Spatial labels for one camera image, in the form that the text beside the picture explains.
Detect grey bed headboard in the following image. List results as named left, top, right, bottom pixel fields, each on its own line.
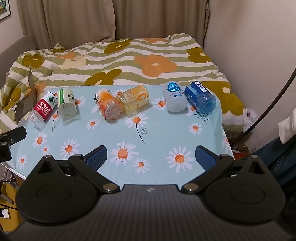
left=0, top=35, right=37, bottom=87

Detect red label plastic cup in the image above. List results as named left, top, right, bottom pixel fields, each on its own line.
left=28, top=91, right=58, bottom=131

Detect framed wall picture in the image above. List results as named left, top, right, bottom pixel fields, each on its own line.
left=0, top=0, right=11, bottom=20

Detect light blue daisy tablecloth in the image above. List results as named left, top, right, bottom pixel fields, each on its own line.
left=7, top=85, right=232, bottom=186

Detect white cloth item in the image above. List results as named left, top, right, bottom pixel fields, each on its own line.
left=278, top=108, right=296, bottom=144

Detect yellow vitamin C cup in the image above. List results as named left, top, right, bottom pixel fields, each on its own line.
left=116, top=85, right=149, bottom=114

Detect black clamp mount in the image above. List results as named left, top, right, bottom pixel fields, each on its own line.
left=0, top=126, right=27, bottom=163

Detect beige curtain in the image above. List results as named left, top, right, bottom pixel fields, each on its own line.
left=17, top=0, right=210, bottom=49

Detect striped floral duvet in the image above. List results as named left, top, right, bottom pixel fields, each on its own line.
left=1, top=33, right=245, bottom=135

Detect green label clear cup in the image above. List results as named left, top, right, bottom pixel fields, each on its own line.
left=57, top=87, right=81, bottom=126

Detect black curved cable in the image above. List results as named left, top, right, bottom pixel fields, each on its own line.
left=231, top=68, right=296, bottom=145

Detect white blue-cap label cup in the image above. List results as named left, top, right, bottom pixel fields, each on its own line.
left=163, top=81, right=187, bottom=113

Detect brown cardboard piece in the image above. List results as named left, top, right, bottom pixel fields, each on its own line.
left=15, top=69, right=37, bottom=121

